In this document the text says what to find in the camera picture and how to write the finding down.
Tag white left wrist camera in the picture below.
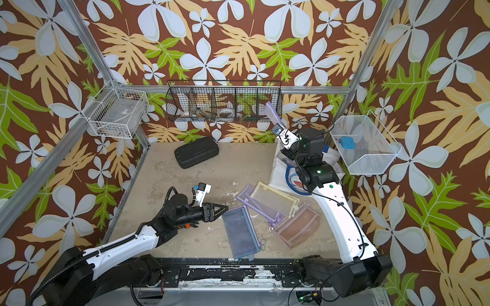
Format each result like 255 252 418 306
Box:
193 182 211 207

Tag purple mesh pouch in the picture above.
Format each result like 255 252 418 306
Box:
237 184 285 227
222 206 260 261
264 101 286 129

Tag small blue object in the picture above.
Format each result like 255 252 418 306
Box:
340 136 356 150

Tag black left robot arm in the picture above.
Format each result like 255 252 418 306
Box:
26 187 228 305

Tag pink mesh pouch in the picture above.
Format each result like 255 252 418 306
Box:
273 205 320 249

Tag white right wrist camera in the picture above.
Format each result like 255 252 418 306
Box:
272 124 299 149

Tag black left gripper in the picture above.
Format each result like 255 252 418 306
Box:
174 200 228 228

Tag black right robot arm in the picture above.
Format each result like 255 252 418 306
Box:
275 129 393 298

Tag black hard zipper case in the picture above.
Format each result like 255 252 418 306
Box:
174 137 219 169

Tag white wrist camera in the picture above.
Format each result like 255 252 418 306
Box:
272 124 299 149
193 182 211 207

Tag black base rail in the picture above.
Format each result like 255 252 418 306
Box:
126 257 334 288

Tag black wire basket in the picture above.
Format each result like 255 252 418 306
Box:
163 80 283 122

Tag white hexagonal mesh basket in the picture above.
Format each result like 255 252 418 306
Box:
330 112 402 176

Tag purple mesh pouch bottom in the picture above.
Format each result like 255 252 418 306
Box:
222 206 260 261

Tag orange black pliers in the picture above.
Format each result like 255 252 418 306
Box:
180 223 197 229

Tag cream mesh pouch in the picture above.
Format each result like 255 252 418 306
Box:
251 182 300 218

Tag white wire basket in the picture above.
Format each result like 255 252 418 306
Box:
83 81 149 139

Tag white Doraemon canvas bag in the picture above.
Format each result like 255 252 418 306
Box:
268 142 345 196

